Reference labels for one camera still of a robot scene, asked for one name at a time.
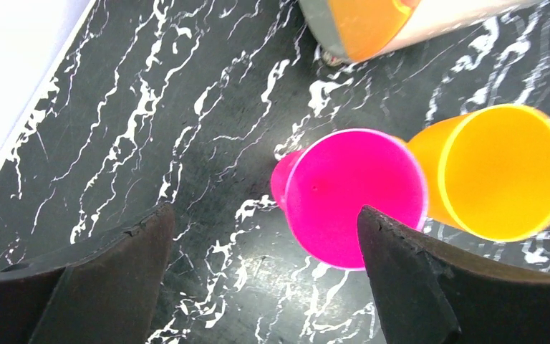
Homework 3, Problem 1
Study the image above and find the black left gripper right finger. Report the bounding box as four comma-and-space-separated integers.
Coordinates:
357, 206, 550, 343

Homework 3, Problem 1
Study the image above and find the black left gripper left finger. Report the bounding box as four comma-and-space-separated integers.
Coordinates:
0, 204, 175, 343

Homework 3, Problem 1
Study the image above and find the round beige box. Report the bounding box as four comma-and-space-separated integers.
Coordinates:
299, 0, 535, 66

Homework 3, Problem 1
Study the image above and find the orange wine glass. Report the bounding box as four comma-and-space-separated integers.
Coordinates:
407, 104, 550, 242

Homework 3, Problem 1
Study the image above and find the magenta wine glass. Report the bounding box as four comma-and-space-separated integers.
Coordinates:
270, 128, 429, 270

